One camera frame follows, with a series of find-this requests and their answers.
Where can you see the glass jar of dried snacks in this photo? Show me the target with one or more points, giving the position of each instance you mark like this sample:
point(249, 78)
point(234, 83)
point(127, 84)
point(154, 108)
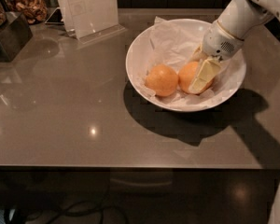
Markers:
point(35, 11)

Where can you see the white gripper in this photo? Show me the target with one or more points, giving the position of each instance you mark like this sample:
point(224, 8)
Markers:
point(219, 43)

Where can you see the black square box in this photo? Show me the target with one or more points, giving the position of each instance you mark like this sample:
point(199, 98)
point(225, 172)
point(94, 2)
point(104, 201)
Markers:
point(15, 33)

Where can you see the clear acrylic sign holder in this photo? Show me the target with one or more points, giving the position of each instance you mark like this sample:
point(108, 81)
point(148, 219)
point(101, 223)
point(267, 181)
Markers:
point(90, 20)

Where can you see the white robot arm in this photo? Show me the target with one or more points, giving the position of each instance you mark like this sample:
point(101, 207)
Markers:
point(238, 18)

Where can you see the dark smartphone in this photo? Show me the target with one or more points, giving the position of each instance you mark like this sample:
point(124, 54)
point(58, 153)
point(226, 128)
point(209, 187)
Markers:
point(55, 18)

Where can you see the white paper liner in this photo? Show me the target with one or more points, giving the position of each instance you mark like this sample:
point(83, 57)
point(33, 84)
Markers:
point(174, 41)

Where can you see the orange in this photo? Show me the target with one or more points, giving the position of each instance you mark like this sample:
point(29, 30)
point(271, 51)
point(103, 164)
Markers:
point(186, 75)
point(162, 79)

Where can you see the white ceramic bowl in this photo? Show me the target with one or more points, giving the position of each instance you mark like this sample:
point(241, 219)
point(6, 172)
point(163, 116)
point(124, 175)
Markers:
point(137, 69)

